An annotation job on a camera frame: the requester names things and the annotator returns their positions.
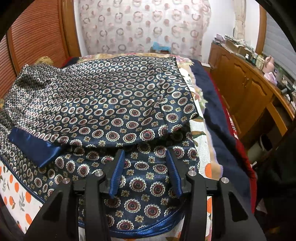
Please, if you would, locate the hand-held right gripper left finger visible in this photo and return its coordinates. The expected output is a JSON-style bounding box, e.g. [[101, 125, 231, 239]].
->
[[25, 150, 126, 241]]

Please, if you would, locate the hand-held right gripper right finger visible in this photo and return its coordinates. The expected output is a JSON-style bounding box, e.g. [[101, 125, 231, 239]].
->
[[166, 150, 265, 241]]

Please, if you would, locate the navy patterned satin pajama top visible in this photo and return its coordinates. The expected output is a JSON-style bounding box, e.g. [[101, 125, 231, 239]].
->
[[0, 54, 201, 239]]

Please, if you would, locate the navy blue blanket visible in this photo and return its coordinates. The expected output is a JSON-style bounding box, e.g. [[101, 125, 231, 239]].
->
[[191, 59, 246, 186]]

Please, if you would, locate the red bedsheet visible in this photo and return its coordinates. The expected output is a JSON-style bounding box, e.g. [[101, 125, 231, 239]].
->
[[208, 69, 258, 186]]

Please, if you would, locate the white waste bin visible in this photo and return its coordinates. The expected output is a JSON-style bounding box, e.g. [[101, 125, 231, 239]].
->
[[249, 134, 274, 163]]

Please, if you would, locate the orange fruit print sheet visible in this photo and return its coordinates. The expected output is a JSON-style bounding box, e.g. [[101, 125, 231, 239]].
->
[[0, 115, 213, 241]]

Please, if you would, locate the wooden sideboard cabinet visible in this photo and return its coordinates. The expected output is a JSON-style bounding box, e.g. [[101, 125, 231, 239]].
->
[[208, 41, 296, 144]]

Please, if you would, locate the cardboard box with blue cloth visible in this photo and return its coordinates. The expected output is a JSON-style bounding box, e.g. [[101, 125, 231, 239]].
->
[[150, 41, 172, 54]]

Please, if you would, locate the golden patterned pillow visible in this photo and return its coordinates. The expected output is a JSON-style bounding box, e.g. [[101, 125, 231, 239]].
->
[[32, 55, 54, 68]]

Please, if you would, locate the pink tissue pack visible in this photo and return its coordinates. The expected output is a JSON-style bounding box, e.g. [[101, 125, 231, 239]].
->
[[263, 71, 277, 82]]

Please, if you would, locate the group of white bottles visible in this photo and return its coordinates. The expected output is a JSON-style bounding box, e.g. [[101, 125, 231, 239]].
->
[[253, 53, 265, 68]]

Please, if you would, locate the clutter pile on cabinet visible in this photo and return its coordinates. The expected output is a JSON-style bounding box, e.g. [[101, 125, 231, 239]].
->
[[223, 34, 250, 56]]

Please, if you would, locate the pink bottle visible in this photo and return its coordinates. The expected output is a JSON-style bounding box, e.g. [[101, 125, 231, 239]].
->
[[264, 56, 276, 73]]

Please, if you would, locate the sheer circle patterned curtain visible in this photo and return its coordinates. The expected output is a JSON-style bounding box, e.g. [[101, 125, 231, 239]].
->
[[74, 0, 212, 60]]

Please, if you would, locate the wooden slatted wardrobe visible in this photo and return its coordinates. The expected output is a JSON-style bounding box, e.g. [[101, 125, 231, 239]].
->
[[0, 0, 82, 98]]

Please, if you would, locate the beige tied window curtain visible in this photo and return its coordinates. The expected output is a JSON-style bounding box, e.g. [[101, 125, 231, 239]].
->
[[232, 0, 247, 41]]

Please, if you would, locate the grey window blind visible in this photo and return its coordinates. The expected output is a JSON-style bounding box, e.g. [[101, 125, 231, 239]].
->
[[263, 11, 296, 56]]

